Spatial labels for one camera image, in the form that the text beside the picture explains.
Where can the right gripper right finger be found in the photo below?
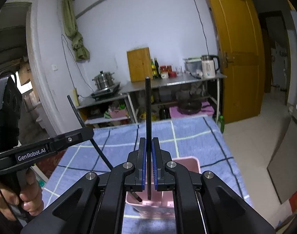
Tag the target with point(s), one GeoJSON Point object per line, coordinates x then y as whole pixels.
{"type": "Point", "coordinates": [163, 180]}

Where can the pink basket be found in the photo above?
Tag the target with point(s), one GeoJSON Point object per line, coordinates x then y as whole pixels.
{"type": "Point", "coordinates": [118, 113]}

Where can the dark oil bottle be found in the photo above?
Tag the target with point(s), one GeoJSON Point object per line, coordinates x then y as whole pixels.
{"type": "Point", "coordinates": [157, 68]}

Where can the black wok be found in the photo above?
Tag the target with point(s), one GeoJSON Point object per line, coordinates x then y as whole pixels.
{"type": "Point", "coordinates": [189, 107]}

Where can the pink plastic utensil holder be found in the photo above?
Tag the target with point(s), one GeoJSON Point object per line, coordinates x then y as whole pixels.
{"type": "Point", "coordinates": [161, 205]}

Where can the white electric kettle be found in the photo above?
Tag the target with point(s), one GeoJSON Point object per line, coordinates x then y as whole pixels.
{"type": "Point", "coordinates": [210, 65]}

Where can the person's left hand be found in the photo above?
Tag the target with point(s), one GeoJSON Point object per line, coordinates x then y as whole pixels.
{"type": "Point", "coordinates": [30, 197]}

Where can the wooden cutting board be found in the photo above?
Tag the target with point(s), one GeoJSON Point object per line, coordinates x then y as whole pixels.
{"type": "Point", "coordinates": [139, 63]}

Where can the green oil bottle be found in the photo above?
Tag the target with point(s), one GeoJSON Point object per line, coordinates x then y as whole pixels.
{"type": "Point", "coordinates": [153, 69]}

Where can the yellow power strip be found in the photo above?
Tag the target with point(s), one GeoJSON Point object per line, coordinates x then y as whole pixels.
{"type": "Point", "coordinates": [75, 97]}

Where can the red lidded jar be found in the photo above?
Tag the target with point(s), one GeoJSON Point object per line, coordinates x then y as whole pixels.
{"type": "Point", "coordinates": [167, 72]}

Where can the black induction cooker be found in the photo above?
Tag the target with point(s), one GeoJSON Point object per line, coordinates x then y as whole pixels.
{"type": "Point", "coordinates": [109, 91]}

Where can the yellow wooden door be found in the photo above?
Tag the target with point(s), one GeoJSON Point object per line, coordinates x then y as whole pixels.
{"type": "Point", "coordinates": [241, 56]}

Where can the metal kitchen shelf table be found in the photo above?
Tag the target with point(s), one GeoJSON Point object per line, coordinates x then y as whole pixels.
{"type": "Point", "coordinates": [185, 79]}

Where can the clear storage container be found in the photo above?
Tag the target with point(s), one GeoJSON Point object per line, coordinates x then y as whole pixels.
{"type": "Point", "coordinates": [193, 64]}

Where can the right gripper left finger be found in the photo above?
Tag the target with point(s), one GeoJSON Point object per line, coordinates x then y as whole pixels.
{"type": "Point", "coordinates": [135, 181]}

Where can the green plastic bottle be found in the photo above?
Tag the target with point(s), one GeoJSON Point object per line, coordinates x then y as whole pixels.
{"type": "Point", "coordinates": [221, 122]}

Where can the drinking glass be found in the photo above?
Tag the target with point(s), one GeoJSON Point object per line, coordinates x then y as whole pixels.
{"type": "Point", "coordinates": [179, 71]}

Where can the green hanging cloth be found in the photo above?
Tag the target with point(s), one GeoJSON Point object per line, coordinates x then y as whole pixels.
{"type": "Point", "coordinates": [71, 30]}

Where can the blue checked tablecloth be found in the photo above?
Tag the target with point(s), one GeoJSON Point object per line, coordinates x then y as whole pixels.
{"type": "Point", "coordinates": [199, 137]}

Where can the low metal shelf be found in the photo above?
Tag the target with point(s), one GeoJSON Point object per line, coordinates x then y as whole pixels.
{"type": "Point", "coordinates": [95, 114]}

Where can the stainless steel steamer pot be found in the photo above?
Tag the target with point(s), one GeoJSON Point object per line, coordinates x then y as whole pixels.
{"type": "Point", "coordinates": [104, 80]}

